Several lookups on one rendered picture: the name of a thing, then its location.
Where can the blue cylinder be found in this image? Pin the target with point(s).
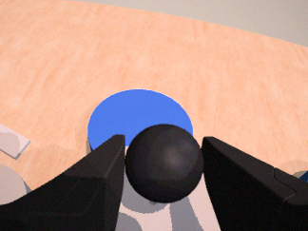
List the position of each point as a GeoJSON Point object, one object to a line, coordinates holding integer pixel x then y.
{"type": "Point", "coordinates": [129, 112]}
{"type": "Point", "coordinates": [304, 177]}

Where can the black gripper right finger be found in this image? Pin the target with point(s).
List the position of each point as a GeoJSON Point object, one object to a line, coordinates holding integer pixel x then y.
{"type": "Point", "coordinates": [250, 195]}

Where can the grey cylinder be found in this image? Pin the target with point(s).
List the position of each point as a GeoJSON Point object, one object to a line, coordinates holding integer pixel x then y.
{"type": "Point", "coordinates": [12, 186]}

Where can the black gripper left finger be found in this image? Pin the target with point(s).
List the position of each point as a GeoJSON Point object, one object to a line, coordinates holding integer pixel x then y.
{"type": "Point", "coordinates": [86, 197]}

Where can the pale pink flat bar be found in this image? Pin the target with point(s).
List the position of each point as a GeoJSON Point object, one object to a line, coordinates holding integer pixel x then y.
{"type": "Point", "coordinates": [12, 143]}

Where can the glass coffee press with black knob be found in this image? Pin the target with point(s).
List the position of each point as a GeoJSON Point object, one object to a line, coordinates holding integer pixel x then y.
{"type": "Point", "coordinates": [164, 185]}

